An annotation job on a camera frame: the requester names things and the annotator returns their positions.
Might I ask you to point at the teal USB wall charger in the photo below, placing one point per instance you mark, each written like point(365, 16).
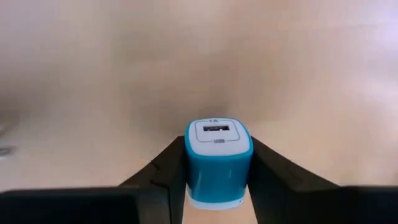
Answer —
point(217, 174)

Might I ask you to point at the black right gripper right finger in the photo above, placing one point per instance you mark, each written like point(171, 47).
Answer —
point(280, 193)

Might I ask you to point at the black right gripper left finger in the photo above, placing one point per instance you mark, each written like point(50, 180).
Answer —
point(161, 186)

